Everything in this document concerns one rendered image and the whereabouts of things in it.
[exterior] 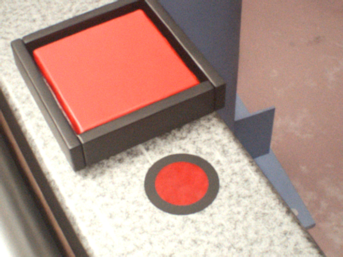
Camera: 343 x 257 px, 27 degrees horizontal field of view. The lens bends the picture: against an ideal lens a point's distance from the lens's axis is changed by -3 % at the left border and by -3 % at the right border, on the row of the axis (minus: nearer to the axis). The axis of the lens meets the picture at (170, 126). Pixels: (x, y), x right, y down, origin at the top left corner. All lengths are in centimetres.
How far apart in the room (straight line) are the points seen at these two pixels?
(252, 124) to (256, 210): 106
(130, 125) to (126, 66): 4
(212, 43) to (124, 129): 73
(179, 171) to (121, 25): 8
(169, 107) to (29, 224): 8
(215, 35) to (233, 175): 72
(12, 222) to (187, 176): 8
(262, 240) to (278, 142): 121
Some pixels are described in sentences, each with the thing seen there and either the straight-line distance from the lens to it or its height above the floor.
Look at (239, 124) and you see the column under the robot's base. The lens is 134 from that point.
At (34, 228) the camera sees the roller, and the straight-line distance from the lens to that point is 30.
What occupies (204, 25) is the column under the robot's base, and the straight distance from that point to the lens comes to 99.
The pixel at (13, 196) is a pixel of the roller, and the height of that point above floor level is 92.
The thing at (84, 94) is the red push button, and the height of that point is 93.
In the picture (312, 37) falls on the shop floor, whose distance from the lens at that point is 172.
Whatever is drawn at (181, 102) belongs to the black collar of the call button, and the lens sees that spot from 31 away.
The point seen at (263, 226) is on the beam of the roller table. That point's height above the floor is 92.
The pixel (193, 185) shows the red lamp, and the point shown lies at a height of 92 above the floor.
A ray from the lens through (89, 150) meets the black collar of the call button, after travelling 30.
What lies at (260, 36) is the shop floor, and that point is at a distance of 171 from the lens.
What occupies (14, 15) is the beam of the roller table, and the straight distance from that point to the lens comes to 39.
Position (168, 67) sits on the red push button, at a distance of 33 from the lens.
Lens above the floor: 117
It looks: 50 degrees down
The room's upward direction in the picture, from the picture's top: 2 degrees counter-clockwise
